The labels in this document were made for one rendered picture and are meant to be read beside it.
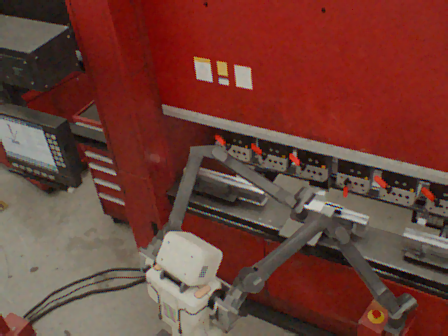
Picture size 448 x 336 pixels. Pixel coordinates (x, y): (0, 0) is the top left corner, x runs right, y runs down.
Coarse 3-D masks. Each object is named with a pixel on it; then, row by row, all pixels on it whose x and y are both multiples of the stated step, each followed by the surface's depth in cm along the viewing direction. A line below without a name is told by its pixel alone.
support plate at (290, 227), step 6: (324, 210) 268; (330, 210) 268; (330, 216) 265; (288, 222) 264; (294, 222) 264; (300, 222) 263; (282, 228) 261; (288, 228) 261; (294, 228) 261; (282, 234) 258; (288, 234) 258; (318, 234) 256; (312, 240) 254
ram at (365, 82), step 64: (192, 0) 233; (256, 0) 217; (320, 0) 203; (384, 0) 191; (192, 64) 255; (256, 64) 236; (320, 64) 220; (384, 64) 206; (320, 128) 240; (384, 128) 223
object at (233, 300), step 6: (234, 288) 206; (228, 294) 206; (234, 294) 205; (240, 294) 205; (246, 294) 206; (216, 300) 207; (222, 300) 207; (228, 300) 205; (234, 300) 204; (240, 300) 205; (228, 306) 204; (234, 306) 204; (240, 306) 205; (234, 312) 202; (240, 312) 202; (246, 312) 208
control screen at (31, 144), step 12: (0, 120) 258; (12, 120) 253; (0, 132) 265; (12, 132) 259; (24, 132) 254; (36, 132) 249; (12, 144) 266; (24, 144) 261; (36, 144) 255; (24, 156) 267; (36, 156) 262; (48, 156) 256
